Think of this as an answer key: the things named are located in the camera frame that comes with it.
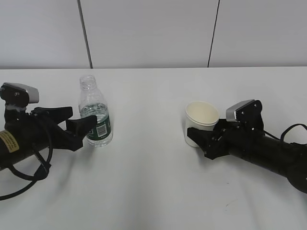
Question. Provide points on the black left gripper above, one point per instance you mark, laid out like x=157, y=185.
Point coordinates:
x=44, y=128

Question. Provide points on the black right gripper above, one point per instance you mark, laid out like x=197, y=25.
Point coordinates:
x=225, y=138

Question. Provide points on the white paper cup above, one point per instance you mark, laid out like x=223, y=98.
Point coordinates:
x=200, y=115

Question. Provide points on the clear water bottle green label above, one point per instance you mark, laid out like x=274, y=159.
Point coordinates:
x=93, y=102

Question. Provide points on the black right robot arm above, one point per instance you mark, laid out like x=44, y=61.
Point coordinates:
x=253, y=145

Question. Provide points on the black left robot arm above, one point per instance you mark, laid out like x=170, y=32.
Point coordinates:
x=7, y=159

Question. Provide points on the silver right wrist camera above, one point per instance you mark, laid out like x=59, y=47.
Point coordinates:
x=248, y=113

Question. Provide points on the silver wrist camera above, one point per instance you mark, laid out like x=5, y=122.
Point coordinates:
x=248, y=113
x=18, y=94

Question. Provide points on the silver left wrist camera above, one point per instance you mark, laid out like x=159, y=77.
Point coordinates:
x=18, y=94

